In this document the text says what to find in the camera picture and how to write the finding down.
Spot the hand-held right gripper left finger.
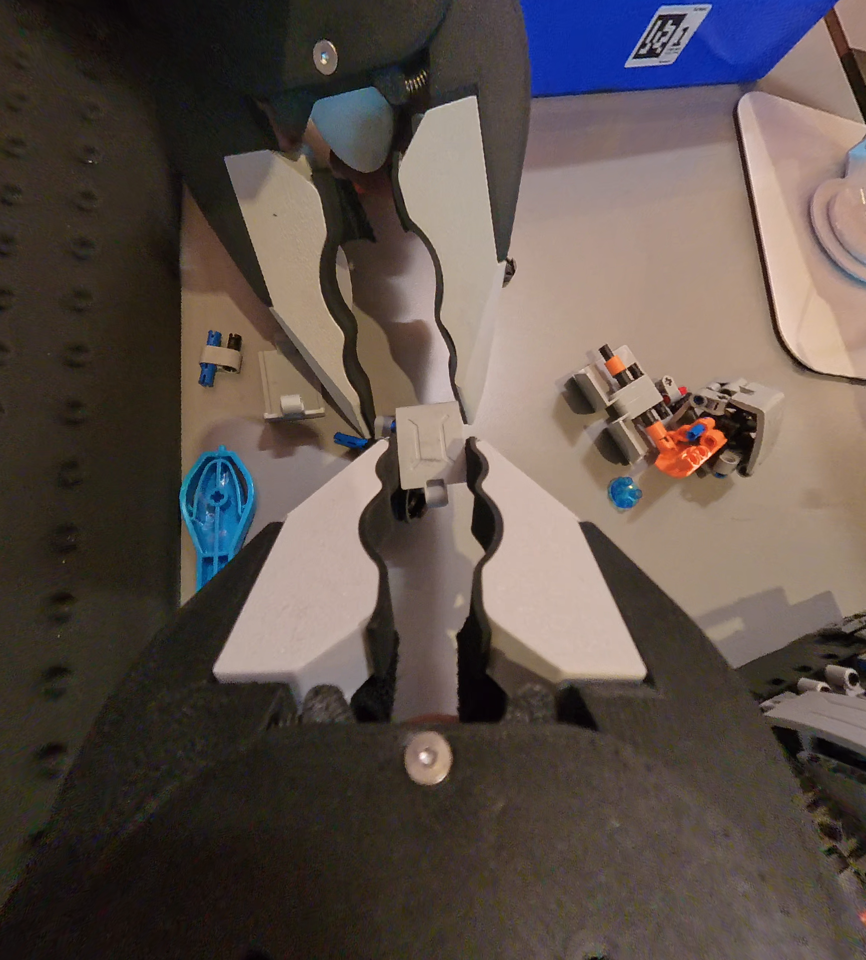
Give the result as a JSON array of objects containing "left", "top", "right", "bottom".
[{"left": 211, "top": 438, "right": 404, "bottom": 709}]

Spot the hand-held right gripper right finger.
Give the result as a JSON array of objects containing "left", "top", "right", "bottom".
[{"left": 456, "top": 435, "right": 653, "bottom": 709}]

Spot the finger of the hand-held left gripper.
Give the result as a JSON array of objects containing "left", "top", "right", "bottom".
[
  {"left": 391, "top": 95, "right": 512, "bottom": 429},
  {"left": 223, "top": 147, "right": 389, "bottom": 439}
]

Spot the blue storage bin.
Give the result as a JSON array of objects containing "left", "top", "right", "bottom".
[{"left": 520, "top": 0, "right": 842, "bottom": 100}]

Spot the light blue paddle piece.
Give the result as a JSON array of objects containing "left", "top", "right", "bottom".
[{"left": 178, "top": 447, "right": 260, "bottom": 589}]

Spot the grey sleeve with blue pins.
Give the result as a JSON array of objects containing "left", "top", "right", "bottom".
[{"left": 193, "top": 326, "right": 248, "bottom": 388}]

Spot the white printed tag sticker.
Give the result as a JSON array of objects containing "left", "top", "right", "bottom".
[{"left": 627, "top": 5, "right": 713, "bottom": 70}]

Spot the small grey orange brick assembly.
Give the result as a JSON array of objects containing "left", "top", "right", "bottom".
[{"left": 561, "top": 342, "right": 788, "bottom": 483}]

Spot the black dimpled foam mat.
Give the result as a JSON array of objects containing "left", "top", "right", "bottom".
[{"left": 0, "top": 0, "right": 194, "bottom": 960}]

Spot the large grey tracked brick vehicle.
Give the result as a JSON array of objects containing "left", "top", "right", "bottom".
[{"left": 756, "top": 603, "right": 866, "bottom": 960}]

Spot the grey bracket brick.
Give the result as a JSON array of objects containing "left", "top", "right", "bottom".
[{"left": 258, "top": 348, "right": 329, "bottom": 423}]

